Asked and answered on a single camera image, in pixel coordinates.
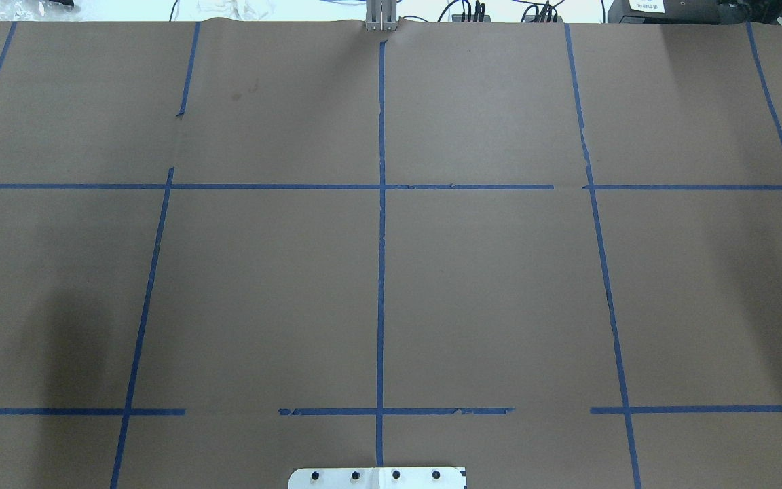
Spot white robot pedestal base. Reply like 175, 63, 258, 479
288, 465, 468, 488

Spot aluminium frame post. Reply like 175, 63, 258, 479
364, 0, 399, 32

